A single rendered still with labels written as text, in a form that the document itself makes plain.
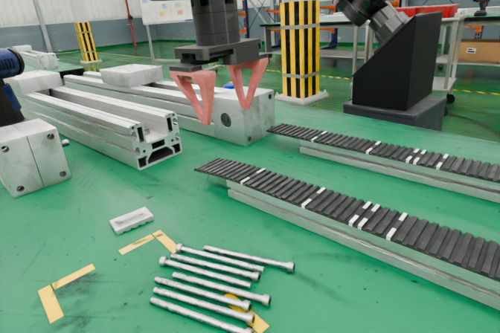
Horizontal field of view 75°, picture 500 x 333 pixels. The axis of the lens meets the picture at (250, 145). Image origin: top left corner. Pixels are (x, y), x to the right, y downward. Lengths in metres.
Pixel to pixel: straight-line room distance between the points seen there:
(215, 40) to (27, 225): 0.36
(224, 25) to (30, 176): 0.41
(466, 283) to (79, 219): 0.46
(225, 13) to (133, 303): 0.33
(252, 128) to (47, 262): 0.41
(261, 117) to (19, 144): 0.43
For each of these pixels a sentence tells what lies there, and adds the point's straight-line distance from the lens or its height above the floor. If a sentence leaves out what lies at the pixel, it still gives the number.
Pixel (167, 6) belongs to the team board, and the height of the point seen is 1.24.
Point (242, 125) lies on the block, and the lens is 0.65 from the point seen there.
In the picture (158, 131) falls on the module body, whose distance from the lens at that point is 0.67.
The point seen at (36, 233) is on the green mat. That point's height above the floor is 0.78.
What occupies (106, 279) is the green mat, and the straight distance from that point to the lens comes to 0.41.
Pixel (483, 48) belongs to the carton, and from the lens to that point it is 5.30.
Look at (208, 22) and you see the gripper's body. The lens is 0.42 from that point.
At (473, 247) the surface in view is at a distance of 0.38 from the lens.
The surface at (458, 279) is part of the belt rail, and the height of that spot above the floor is 0.79.
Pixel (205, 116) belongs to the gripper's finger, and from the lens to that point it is 0.43.
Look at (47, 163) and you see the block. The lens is 0.65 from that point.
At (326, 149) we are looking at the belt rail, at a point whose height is 0.80.
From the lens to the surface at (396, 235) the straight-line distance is 0.37.
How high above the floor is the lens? 1.03
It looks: 22 degrees down
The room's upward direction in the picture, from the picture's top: 4 degrees counter-clockwise
